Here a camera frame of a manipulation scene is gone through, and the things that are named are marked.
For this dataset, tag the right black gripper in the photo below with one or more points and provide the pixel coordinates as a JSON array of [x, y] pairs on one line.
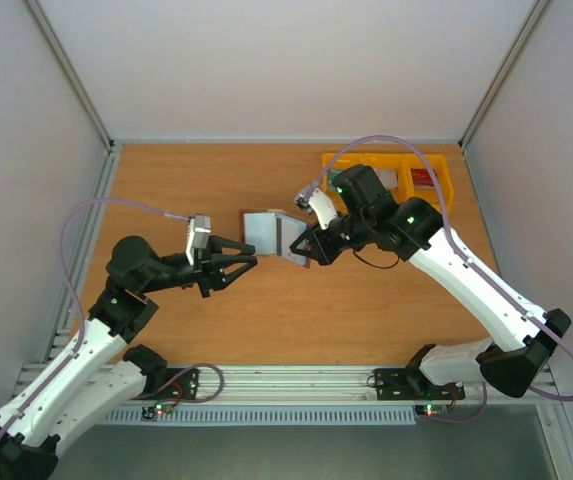
[[321, 243]]

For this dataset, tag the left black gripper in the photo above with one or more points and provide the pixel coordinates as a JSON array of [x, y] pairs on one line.
[[211, 263]]

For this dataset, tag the brown leather card holder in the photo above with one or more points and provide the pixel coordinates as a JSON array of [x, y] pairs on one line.
[[288, 229]]

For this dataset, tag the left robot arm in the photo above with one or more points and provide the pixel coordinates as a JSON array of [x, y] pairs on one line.
[[99, 369]]

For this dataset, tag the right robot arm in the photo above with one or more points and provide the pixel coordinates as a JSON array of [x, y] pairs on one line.
[[522, 336]]

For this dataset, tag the white card stack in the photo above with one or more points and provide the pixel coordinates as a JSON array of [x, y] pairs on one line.
[[388, 178]]

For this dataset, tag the red card stack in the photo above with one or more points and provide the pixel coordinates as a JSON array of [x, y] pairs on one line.
[[421, 178]]

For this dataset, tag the left yellow bin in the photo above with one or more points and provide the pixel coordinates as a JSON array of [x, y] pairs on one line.
[[346, 161]]

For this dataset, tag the yellow bin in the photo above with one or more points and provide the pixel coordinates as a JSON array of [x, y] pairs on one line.
[[346, 161], [441, 172], [405, 188]]

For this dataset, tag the right yellow bin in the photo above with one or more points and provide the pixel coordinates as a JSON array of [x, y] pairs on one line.
[[441, 172]]

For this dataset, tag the middle yellow bin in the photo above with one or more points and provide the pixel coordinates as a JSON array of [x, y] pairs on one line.
[[405, 188]]

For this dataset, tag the left small circuit board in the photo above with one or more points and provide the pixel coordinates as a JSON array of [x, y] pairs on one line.
[[158, 411]]

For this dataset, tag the small circuit board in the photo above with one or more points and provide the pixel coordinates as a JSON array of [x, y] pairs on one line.
[[430, 410], [158, 411]]

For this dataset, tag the right small circuit board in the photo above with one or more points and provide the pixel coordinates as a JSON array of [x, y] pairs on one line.
[[430, 410]]

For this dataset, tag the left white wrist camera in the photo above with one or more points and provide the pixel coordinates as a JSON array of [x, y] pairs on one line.
[[198, 233]]

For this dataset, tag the aluminium front rail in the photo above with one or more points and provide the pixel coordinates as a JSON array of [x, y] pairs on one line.
[[308, 385]]

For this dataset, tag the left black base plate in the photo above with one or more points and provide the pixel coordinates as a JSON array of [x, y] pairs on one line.
[[183, 387]]

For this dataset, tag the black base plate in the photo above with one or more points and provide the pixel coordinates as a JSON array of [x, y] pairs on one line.
[[183, 387], [396, 384]]

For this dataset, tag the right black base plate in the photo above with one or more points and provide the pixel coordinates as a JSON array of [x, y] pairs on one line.
[[396, 384]]

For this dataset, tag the grey slotted cable duct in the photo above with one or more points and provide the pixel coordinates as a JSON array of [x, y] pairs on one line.
[[242, 416]]

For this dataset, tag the left aluminium frame post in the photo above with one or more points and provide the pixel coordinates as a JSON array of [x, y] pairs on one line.
[[44, 25]]

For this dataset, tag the aluminium frame post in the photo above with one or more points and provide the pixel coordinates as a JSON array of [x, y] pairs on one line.
[[44, 25], [523, 37]]

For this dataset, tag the right aluminium frame post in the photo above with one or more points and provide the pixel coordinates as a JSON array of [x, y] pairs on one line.
[[523, 37]]

